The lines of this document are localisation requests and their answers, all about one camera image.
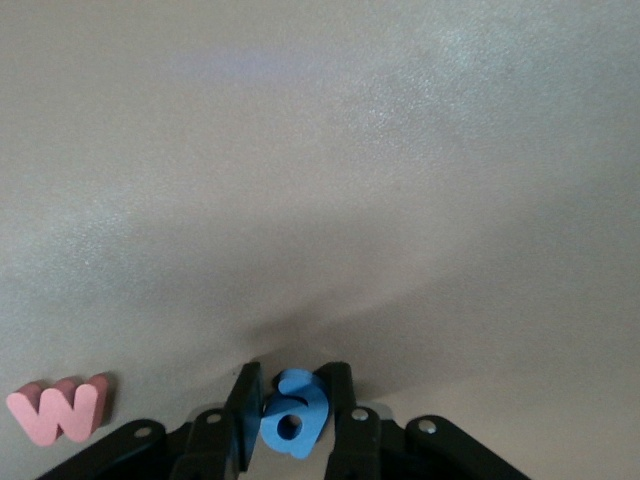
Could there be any blue foam letter a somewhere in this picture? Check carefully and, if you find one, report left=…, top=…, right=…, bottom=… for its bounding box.
left=259, top=368, right=332, bottom=462

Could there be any red foam letter w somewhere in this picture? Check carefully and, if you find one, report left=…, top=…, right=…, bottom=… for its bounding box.
left=5, top=372, right=112, bottom=448

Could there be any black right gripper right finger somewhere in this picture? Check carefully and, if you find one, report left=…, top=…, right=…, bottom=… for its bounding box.
left=312, top=361, right=522, bottom=480

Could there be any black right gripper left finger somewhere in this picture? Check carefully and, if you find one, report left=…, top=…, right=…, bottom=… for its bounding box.
left=37, top=362, right=264, bottom=480

